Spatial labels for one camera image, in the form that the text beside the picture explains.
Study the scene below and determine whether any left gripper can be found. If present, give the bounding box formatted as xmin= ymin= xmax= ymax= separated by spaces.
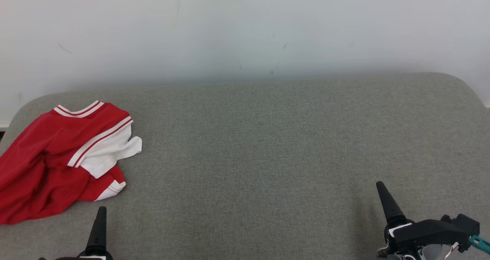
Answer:
xmin=38 ymin=206 xmax=114 ymax=260

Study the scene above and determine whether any right camera cable teal plug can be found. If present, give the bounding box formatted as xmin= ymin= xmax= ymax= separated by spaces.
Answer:
xmin=469 ymin=235 xmax=490 ymax=253

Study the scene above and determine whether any red jersey with striped trim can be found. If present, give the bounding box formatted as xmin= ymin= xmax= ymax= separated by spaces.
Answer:
xmin=23 ymin=100 xmax=142 ymax=202

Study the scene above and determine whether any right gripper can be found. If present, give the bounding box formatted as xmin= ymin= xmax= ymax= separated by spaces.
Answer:
xmin=376 ymin=181 xmax=452 ymax=260

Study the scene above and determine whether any grey fabric sofa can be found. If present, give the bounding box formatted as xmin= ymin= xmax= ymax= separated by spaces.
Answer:
xmin=0 ymin=72 xmax=490 ymax=260

